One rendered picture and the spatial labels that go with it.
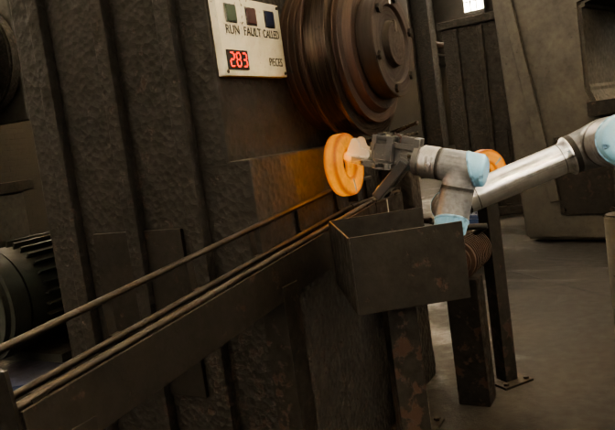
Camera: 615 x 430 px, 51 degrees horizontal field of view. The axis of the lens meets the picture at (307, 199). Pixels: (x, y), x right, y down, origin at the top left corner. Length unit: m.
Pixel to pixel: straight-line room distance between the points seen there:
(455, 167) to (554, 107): 2.96
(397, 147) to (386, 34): 0.34
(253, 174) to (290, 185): 0.15
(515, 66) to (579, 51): 0.42
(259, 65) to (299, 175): 0.28
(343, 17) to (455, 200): 0.54
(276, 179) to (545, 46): 3.13
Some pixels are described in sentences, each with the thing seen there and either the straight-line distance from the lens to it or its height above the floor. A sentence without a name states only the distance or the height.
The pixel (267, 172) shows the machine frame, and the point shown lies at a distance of 1.47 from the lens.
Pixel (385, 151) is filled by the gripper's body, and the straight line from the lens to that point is 1.52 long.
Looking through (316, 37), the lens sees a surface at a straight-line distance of 1.61.
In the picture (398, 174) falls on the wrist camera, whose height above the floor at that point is 0.79.
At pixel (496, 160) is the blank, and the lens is 2.20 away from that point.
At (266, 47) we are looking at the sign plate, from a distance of 1.61.
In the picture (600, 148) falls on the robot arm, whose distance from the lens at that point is 1.53.
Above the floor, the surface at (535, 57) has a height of 1.21.
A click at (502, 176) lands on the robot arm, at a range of 1.61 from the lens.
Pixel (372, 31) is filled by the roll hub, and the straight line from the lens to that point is 1.64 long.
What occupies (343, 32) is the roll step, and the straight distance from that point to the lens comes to 1.64.
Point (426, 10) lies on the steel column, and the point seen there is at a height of 2.63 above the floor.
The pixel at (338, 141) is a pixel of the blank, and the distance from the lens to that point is 1.56.
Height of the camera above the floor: 0.90
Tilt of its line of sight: 5 degrees down
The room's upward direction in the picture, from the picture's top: 8 degrees counter-clockwise
